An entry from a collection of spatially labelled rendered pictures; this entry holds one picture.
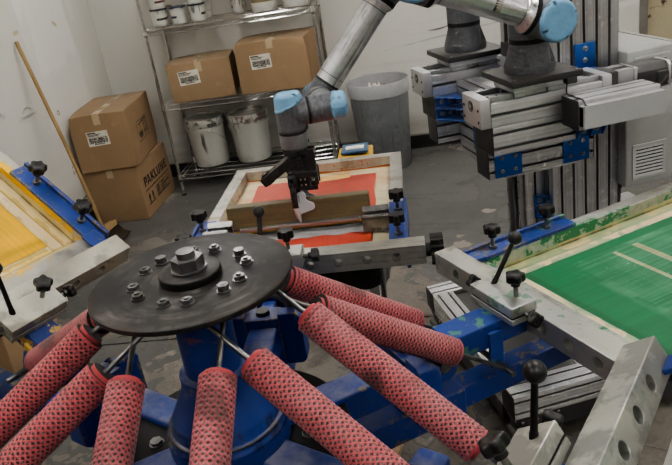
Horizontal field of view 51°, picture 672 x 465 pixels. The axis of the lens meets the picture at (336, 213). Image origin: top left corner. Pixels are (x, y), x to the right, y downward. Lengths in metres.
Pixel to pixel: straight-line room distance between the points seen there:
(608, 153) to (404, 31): 3.09
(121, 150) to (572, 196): 3.32
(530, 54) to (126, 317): 1.51
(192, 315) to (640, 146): 1.94
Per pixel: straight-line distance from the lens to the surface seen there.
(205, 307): 0.96
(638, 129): 2.60
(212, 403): 0.90
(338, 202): 1.96
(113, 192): 5.22
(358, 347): 0.99
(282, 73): 5.10
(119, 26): 5.85
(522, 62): 2.18
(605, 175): 2.63
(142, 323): 0.97
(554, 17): 2.02
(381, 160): 2.44
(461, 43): 2.61
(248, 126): 5.30
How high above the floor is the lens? 1.75
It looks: 22 degrees down
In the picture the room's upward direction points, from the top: 9 degrees counter-clockwise
